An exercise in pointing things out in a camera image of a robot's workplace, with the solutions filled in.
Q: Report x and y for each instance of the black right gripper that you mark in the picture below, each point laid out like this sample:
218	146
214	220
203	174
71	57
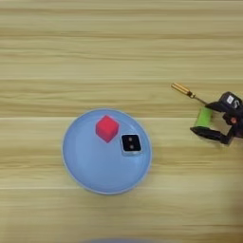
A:
237	123

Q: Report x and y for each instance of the green rectangular block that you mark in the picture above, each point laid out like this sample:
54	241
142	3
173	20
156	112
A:
203	117

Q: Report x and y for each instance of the white cube with black face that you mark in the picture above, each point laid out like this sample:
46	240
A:
131	144

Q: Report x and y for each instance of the red cube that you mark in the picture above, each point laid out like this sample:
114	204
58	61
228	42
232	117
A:
107	128

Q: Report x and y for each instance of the small black box white label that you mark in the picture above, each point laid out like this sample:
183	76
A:
231	100

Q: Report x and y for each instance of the blue round plate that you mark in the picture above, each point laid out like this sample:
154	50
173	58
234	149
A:
106	167

